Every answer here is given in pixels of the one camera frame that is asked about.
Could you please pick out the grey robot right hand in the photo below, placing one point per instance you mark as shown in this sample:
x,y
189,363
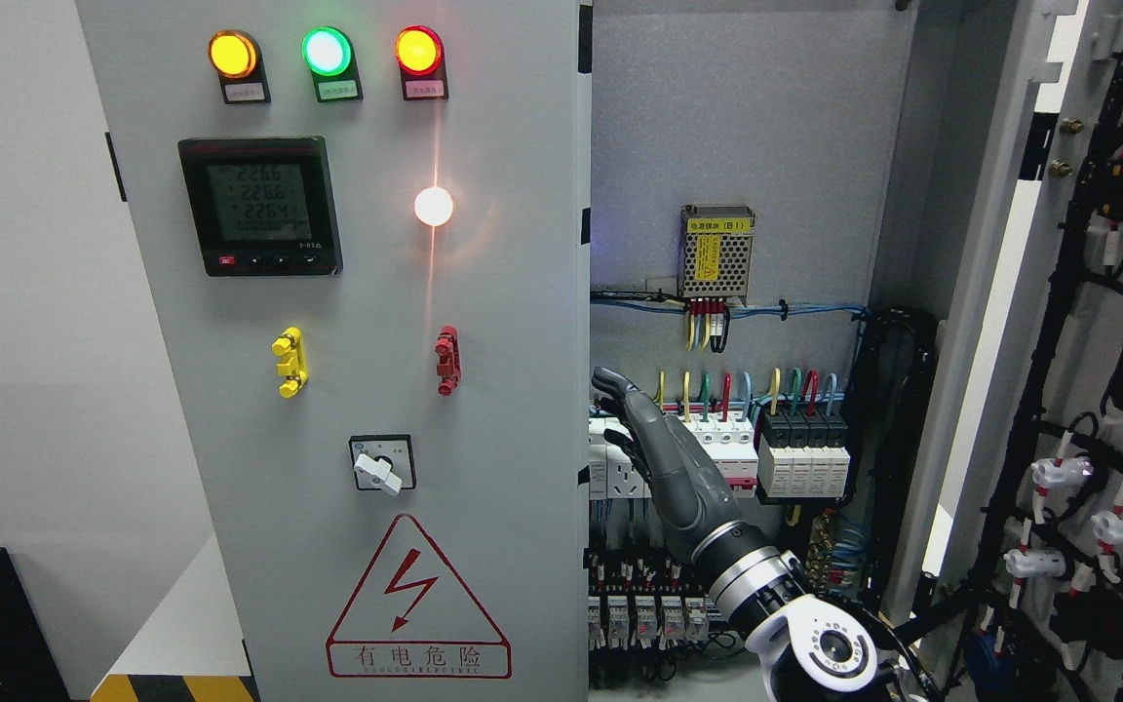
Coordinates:
x,y
690,495

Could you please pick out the grey cabinet door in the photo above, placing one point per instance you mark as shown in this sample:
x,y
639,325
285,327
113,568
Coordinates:
x,y
498,460
1008,194

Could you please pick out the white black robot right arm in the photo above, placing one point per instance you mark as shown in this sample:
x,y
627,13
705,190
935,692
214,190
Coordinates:
x,y
808,647

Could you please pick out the red indicator lamp left door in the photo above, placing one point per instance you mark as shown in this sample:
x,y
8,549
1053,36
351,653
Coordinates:
x,y
420,54

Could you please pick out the green indicator lamp left door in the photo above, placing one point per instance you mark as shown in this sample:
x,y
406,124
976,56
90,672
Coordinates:
x,y
330,57

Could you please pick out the yellow indicator lamp left door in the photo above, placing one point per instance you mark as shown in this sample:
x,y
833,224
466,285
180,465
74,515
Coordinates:
x,y
238,63

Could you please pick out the white socket breaker row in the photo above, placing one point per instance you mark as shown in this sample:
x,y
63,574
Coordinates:
x,y
728,443

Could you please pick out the black white surge protector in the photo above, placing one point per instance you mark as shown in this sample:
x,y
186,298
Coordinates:
x,y
802,458

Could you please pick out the lower relay terminal row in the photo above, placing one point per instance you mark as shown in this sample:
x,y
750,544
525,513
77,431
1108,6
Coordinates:
x,y
644,601

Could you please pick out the metal mesh power supply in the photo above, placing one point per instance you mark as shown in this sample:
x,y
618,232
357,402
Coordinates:
x,y
715,255

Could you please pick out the red terminal connector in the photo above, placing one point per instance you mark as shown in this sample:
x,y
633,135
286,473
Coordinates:
x,y
449,365

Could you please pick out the red electrical hazard warning sticker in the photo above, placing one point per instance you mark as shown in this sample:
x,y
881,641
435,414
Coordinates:
x,y
413,615

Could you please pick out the white glowing indicator lamp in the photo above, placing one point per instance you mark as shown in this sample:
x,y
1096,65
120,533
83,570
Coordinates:
x,y
433,206

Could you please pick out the yellow terminal connector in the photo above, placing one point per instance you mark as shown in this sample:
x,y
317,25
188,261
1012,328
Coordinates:
x,y
291,365

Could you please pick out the black digital power meter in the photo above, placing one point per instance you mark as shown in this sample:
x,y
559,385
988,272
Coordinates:
x,y
262,207

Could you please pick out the white rotary selector switch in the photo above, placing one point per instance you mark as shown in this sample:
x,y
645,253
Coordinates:
x,y
383,462

